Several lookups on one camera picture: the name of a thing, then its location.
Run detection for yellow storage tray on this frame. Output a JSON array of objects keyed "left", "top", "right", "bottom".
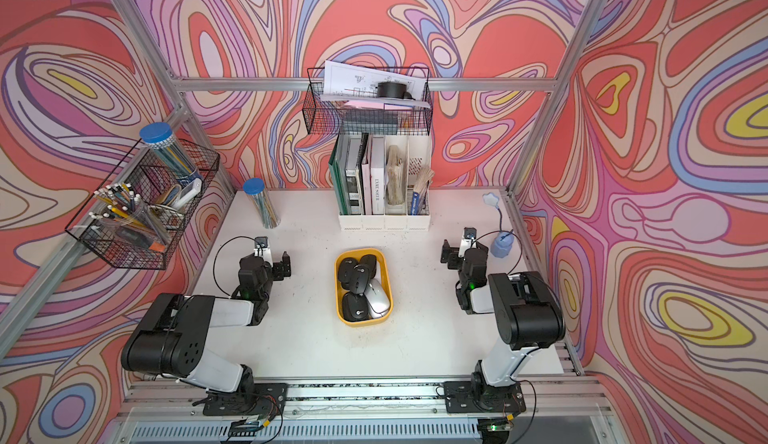
[{"left": 334, "top": 248, "right": 395, "bottom": 328}]

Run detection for black mouse with flower sticker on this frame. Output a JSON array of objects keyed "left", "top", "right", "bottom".
[{"left": 341, "top": 292, "right": 370, "bottom": 323}]

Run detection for silver mouse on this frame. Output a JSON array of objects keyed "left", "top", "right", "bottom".
[{"left": 364, "top": 279, "right": 391, "bottom": 319}]

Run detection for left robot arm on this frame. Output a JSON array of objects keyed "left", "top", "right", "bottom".
[{"left": 121, "top": 253, "right": 292, "bottom": 394}]

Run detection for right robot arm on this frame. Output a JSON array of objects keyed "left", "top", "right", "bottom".
[{"left": 440, "top": 239, "right": 565, "bottom": 400}]

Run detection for small blue desk lamp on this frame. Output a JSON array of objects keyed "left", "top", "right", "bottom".
[{"left": 483, "top": 193, "right": 515, "bottom": 259}]

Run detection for blue lid tube on table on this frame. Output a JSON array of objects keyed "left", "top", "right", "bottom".
[{"left": 243, "top": 178, "right": 280, "bottom": 229}]

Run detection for white file organizer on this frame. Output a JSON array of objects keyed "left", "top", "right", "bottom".
[{"left": 329, "top": 134, "right": 433, "bottom": 231}]

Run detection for green folder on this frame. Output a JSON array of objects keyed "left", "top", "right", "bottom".
[{"left": 329, "top": 135, "right": 348, "bottom": 216}]

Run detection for white book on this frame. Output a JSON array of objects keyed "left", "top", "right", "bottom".
[{"left": 369, "top": 137, "right": 386, "bottom": 215}]

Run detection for black tape roll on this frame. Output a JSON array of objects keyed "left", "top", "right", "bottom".
[{"left": 376, "top": 81, "right": 413, "bottom": 100}]

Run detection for clear pen holder cup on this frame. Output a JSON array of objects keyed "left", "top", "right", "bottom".
[{"left": 90, "top": 182, "right": 172, "bottom": 253}]

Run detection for blue lid tube in basket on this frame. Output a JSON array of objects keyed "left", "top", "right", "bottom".
[{"left": 139, "top": 122, "right": 200, "bottom": 186}]

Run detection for white papers in basket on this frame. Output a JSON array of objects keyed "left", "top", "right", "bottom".
[{"left": 320, "top": 61, "right": 431, "bottom": 109}]

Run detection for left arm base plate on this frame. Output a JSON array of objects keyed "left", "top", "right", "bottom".
[{"left": 203, "top": 382, "right": 288, "bottom": 417}]

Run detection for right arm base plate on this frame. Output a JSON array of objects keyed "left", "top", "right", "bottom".
[{"left": 442, "top": 381, "right": 527, "bottom": 416}]

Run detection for black wire basket left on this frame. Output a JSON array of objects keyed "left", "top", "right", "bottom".
[{"left": 65, "top": 139, "right": 220, "bottom": 270}]

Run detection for black wire basket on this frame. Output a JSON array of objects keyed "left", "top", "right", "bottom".
[
  {"left": 302, "top": 65, "right": 433, "bottom": 136},
  {"left": 65, "top": 139, "right": 220, "bottom": 270}
]

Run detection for black wire basket back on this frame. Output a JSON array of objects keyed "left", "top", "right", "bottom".
[{"left": 302, "top": 65, "right": 433, "bottom": 136}]

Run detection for aluminium front rail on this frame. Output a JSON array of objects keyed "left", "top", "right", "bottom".
[{"left": 101, "top": 376, "right": 628, "bottom": 443}]

